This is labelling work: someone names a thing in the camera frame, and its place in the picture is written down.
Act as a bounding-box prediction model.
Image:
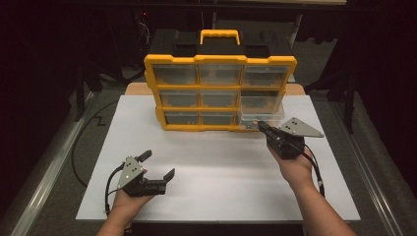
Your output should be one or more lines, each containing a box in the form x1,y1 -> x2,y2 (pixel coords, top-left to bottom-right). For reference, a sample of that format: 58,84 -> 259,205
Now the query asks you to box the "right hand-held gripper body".
266,116 -> 326,161

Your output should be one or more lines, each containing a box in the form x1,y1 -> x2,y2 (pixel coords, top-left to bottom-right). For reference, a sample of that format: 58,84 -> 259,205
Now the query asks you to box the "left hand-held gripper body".
116,154 -> 168,198

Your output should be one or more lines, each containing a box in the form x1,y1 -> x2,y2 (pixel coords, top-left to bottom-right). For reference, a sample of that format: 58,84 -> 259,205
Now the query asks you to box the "clear plastic drawer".
236,94 -> 285,130

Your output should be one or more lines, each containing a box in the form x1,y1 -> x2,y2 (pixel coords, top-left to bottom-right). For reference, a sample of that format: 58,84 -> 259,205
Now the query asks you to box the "yellow black drawer organizer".
143,29 -> 299,134

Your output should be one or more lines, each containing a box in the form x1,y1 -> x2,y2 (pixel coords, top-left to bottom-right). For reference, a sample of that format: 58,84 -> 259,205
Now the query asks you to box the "person's right hand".
268,146 -> 316,192

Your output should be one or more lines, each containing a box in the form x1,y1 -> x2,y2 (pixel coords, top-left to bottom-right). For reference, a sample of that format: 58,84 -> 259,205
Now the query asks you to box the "person's left hand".
109,190 -> 154,220

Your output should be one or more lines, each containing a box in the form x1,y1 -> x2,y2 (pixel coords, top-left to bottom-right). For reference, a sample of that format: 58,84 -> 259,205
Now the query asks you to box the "black metal stand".
345,75 -> 356,135
74,62 -> 87,123

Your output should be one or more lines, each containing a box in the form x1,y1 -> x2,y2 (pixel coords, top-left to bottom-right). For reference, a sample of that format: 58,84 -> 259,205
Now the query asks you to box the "grid of clear drawers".
152,63 -> 290,127

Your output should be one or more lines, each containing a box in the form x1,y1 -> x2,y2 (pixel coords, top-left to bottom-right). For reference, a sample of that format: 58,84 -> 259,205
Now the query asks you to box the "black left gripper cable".
103,162 -> 126,217

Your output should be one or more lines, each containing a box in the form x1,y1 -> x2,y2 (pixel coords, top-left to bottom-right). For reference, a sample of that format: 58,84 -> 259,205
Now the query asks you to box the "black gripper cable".
288,139 -> 327,199
103,162 -> 126,217

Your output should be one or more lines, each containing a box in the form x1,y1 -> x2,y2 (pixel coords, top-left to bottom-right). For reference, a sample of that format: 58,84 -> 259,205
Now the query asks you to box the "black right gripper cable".
288,139 -> 327,199

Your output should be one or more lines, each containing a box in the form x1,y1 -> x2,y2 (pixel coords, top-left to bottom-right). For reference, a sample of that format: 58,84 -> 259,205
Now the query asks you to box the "black floor cable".
71,99 -> 119,189

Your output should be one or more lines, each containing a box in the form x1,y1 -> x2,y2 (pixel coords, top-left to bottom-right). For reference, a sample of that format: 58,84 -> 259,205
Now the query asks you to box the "aluminium floor rail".
9,91 -> 96,236
328,97 -> 406,236

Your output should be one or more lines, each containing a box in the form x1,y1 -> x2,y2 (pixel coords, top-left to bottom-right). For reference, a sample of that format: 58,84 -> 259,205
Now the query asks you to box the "thin wire bundle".
137,11 -> 151,47

